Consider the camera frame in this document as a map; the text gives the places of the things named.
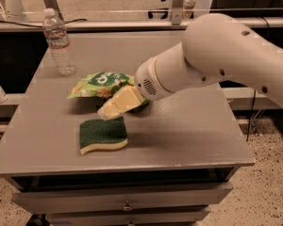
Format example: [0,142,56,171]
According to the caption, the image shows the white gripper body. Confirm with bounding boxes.
[134,57,172,101]

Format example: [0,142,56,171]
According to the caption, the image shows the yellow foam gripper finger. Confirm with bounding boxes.
[97,86,143,121]

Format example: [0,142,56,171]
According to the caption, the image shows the green rice chip bag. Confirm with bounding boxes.
[68,72,150,111]

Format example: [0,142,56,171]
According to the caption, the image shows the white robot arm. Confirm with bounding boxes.
[98,13,283,120]

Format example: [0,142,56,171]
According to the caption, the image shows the green yellow sponge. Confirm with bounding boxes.
[79,117,128,154]

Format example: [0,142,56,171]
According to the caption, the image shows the clear plastic water bottle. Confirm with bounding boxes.
[42,8,76,76]

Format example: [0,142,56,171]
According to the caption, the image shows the grey upper drawer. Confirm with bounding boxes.
[12,183,233,214]

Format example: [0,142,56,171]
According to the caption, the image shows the grey drawer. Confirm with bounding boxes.
[12,183,233,214]
[47,206,209,226]

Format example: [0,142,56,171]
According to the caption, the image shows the grey lower drawer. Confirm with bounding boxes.
[47,206,209,226]

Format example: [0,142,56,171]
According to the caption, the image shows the metal frame rail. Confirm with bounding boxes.
[0,17,283,32]

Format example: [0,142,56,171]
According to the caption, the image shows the black cable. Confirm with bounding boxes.
[0,17,89,28]

